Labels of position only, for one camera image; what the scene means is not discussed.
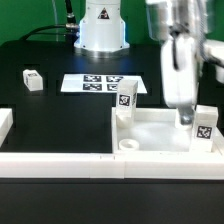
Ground white fiducial marker sheet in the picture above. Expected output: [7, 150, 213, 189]
[61, 74, 147, 94]

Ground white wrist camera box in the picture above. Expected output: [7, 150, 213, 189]
[204, 40, 224, 84]

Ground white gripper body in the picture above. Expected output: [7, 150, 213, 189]
[160, 34, 198, 108]

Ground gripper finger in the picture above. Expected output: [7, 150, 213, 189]
[178, 107, 194, 125]

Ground white U-shaped obstacle fence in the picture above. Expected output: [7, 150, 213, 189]
[0, 108, 224, 181]

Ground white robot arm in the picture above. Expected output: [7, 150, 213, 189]
[74, 0, 224, 126]

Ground black cable bundle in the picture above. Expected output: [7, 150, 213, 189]
[19, 0, 80, 43]

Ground white square table top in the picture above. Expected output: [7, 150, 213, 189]
[111, 107, 224, 155]

